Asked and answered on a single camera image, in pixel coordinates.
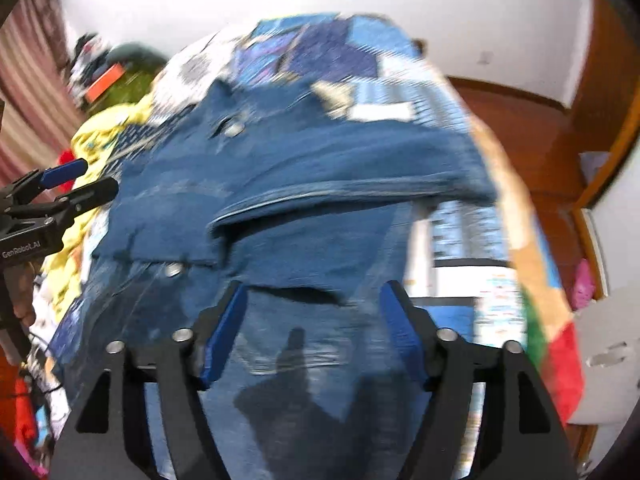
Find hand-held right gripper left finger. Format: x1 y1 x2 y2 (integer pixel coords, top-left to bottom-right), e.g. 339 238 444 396
50 280 251 480

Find green covered side table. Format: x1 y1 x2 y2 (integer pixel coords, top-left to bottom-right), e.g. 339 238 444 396
80 67 162 116

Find pink toy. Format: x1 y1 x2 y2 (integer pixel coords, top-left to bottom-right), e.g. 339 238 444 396
572 259 596 311

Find blue denim jeans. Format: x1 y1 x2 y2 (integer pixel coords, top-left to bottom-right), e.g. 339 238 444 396
50 80 501 480

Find red cloth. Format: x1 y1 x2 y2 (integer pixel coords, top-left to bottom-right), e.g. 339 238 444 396
0 350 51 461

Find pile of clothes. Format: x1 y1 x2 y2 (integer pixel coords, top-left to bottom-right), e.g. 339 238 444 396
65 32 116 96

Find person's left hand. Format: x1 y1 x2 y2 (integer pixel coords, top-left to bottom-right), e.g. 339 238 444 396
6 262 39 331

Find brown wooden wardrobe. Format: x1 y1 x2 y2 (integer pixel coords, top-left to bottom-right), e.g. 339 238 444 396
570 0 640 311

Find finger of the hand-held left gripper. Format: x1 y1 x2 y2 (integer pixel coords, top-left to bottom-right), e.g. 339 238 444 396
10 176 120 233
0 158 89 206

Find patchwork printed bedspread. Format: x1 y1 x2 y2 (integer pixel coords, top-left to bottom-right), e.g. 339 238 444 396
30 12 586 480

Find yellow printed blanket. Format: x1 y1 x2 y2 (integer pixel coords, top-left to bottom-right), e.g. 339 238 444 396
40 95 161 321

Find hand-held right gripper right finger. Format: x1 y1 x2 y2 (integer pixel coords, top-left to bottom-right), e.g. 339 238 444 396
377 280 576 480

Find striped brown curtain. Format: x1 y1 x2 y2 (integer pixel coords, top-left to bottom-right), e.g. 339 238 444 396
0 0 86 186

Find grey cushion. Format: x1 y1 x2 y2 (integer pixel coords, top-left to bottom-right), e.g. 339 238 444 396
107 42 168 71

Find orange box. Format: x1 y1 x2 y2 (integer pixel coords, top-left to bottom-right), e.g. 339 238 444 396
85 62 126 103

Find white plastic stool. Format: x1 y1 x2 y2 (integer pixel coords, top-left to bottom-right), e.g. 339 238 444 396
565 285 640 426

